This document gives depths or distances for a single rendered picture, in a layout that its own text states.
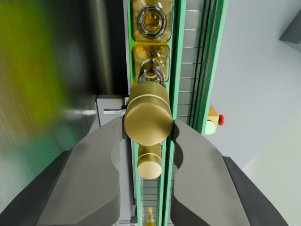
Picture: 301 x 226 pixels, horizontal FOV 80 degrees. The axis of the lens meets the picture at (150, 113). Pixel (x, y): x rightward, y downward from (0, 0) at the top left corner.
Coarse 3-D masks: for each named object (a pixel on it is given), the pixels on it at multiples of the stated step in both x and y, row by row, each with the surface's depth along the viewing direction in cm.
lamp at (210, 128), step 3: (207, 120) 59; (210, 120) 59; (207, 123) 58; (210, 123) 58; (213, 123) 58; (207, 126) 57; (210, 126) 57; (213, 126) 58; (207, 129) 58; (210, 129) 58; (213, 129) 58; (207, 132) 58; (210, 132) 58
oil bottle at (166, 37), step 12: (132, 0) 22; (144, 0) 21; (156, 0) 21; (168, 0) 21; (132, 12) 22; (168, 12) 22; (132, 24) 23; (144, 24) 24; (156, 24) 24; (168, 24) 22; (132, 36) 24; (168, 36) 23
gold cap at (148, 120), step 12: (144, 84) 15; (156, 84) 15; (132, 96) 14; (144, 96) 12; (156, 96) 13; (168, 96) 15; (132, 108) 12; (144, 108) 12; (156, 108) 12; (168, 108) 13; (132, 120) 12; (144, 120) 12; (156, 120) 12; (168, 120) 12; (132, 132) 12; (144, 132) 12; (156, 132) 12; (168, 132) 12; (144, 144) 13
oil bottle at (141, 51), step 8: (136, 48) 25; (144, 48) 24; (152, 48) 24; (160, 48) 24; (168, 48) 25; (136, 56) 24; (144, 56) 24; (152, 56) 24; (160, 56) 24; (168, 56) 25; (136, 64) 24; (168, 64) 25; (136, 72) 25; (168, 72) 26; (136, 80) 26
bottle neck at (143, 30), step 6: (150, 6) 17; (156, 6) 17; (144, 12) 17; (156, 12) 17; (162, 12) 17; (138, 18) 17; (162, 18) 17; (138, 24) 17; (162, 24) 17; (138, 30) 18; (144, 30) 18; (150, 30) 21; (156, 30) 19; (162, 30) 18; (144, 36) 18; (150, 36) 18; (156, 36) 18
